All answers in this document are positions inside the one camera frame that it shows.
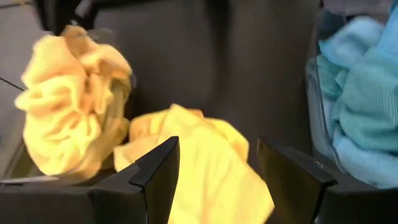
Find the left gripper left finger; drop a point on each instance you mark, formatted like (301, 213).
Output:
(155, 186)

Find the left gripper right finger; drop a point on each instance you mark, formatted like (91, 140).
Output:
(295, 186)

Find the yellow microfiber towel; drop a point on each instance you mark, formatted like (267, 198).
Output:
(211, 161)
(56, 130)
(102, 59)

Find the clear plastic bin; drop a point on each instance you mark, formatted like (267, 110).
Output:
(127, 102)
(312, 118)

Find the black aluminium table frame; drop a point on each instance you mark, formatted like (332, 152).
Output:
(56, 15)

